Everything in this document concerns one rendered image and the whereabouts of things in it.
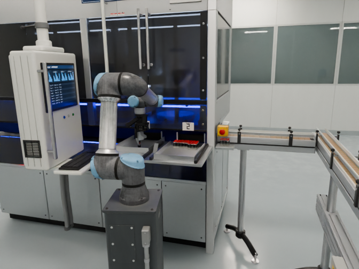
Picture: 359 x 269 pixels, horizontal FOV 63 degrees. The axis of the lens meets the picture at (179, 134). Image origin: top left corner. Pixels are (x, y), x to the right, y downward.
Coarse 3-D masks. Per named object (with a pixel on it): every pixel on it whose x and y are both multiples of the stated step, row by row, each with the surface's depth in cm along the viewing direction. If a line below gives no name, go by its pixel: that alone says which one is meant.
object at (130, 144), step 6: (132, 138) 231; (162, 138) 222; (120, 144) 211; (126, 144) 218; (132, 144) 217; (144, 144) 217; (150, 144) 217; (120, 150) 201; (126, 150) 199; (132, 150) 198; (138, 150) 197; (144, 150) 196
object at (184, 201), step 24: (216, 144) 218; (0, 168) 269; (24, 168) 261; (216, 168) 227; (0, 192) 276; (24, 192) 268; (48, 192) 260; (72, 192) 253; (96, 192) 246; (168, 192) 227; (192, 192) 222; (216, 192) 234; (48, 216) 267; (96, 216) 252; (168, 216) 232; (192, 216) 226; (216, 216) 242; (192, 240) 231
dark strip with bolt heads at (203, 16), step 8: (200, 16) 192; (200, 24) 193; (200, 32) 194; (200, 40) 195; (200, 48) 196; (200, 56) 198; (200, 64) 199; (200, 72) 200; (200, 80) 201; (200, 88) 203; (200, 96) 204
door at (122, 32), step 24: (96, 24) 213; (120, 24) 208; (144, 24) 204; (96, 48) 218; (120, 48) 212; (144, 48) 208; (96, 72) 222; (120, 72) 217; (144, 72) 212; (96, 96) 227
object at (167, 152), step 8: (168, 144) 209; (160, 152) 193; (168, 152) 196; (176, 152) 196; (184, 152) 195; (192, 152) 195; (168, 160) 180; (176, 160) 178; (184, 160) 177; (192, 160) 175
